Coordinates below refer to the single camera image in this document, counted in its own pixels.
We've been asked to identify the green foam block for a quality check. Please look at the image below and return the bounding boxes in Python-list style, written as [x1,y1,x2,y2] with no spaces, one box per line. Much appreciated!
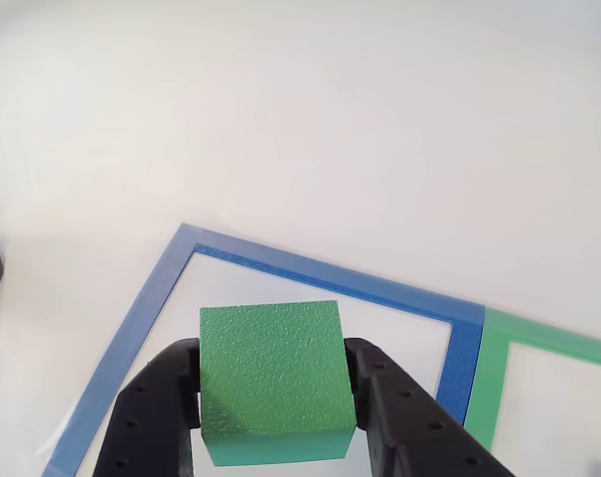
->
[199,300,358,468]

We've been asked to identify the green square frame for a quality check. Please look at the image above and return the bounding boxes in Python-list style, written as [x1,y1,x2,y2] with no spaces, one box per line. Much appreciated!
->
[463,307,601,453]

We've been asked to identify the blue square frame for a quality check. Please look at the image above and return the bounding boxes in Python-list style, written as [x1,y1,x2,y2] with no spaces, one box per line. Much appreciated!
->
[41,222,488,477]

